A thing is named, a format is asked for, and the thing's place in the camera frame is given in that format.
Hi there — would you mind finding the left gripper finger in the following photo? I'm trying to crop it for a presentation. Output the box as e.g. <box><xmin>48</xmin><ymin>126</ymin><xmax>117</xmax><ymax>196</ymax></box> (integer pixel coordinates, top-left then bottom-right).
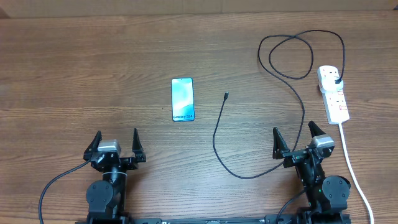
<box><xmin>85</xmin><ymin>131</ymin><xmax>102</xmax><ymax>153</ymax></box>
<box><xmin>132</xmin><ymin>128</ymin><xmax>144</xmax><ymax>156</ymax></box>

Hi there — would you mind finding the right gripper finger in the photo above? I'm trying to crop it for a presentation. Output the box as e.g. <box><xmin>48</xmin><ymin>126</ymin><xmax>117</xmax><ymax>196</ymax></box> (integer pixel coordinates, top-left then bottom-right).
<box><xmin>308</xmin><ymin>121</ymin><xmax>325</xmax><ymax>137</ymax></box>
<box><xmin>272</xmin><ymin>127</ymin><xmax>290</xmax><ymax>159</ymax></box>

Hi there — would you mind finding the Galaxy smartphone with blue screen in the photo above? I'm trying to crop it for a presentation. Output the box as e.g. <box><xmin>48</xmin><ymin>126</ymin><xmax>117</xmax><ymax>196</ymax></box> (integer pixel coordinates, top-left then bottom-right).
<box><xmin>171</xmin><ymin>77</ymin><xmax>195</xmax><ymax>122</ymax></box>

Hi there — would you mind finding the black USB charging cable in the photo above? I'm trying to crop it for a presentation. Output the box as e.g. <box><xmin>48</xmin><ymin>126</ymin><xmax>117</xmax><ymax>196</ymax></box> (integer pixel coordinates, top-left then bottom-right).
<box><xmin>212</xmin><ymin>29</ymin><xmax>346</xmax><ymax>180</ymax></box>

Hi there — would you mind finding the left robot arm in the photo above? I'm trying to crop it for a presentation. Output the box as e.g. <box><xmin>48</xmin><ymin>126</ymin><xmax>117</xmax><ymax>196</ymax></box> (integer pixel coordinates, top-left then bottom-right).
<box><xmin>83</xmin><ymin>129</ymin><xmax>146</xmax><ymax>223</ymax></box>

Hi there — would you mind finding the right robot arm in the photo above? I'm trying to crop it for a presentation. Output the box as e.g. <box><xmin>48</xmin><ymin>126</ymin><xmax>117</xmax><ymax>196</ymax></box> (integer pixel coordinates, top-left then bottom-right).
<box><xmin>266</xmin><ymin>121</ymin><xmax>351</xmax><ymax>224</ymax></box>

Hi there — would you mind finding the white charger adapter plug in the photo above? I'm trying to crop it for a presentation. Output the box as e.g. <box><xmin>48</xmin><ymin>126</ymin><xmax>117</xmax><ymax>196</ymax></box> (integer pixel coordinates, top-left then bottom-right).
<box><xmin>319</xmin><ymin>76</ymin><xmax>344</xmax><ymax>93</ymax></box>

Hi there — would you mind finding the white power strip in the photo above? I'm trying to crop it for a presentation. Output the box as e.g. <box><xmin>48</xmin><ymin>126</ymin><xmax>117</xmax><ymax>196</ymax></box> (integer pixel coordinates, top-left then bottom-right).
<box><xmin>317</xmin><ymin>65</ymin><xmax>349</xmax><ymax>124</ymax></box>

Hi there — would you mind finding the white power strip cord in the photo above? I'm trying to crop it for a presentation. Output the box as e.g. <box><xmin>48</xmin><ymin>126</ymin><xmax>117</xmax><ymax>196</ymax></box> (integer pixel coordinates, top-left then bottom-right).
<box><xmin>338</xmin><ymin>122</ymin><xmax>375</xmax><ymax>224</ymax></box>

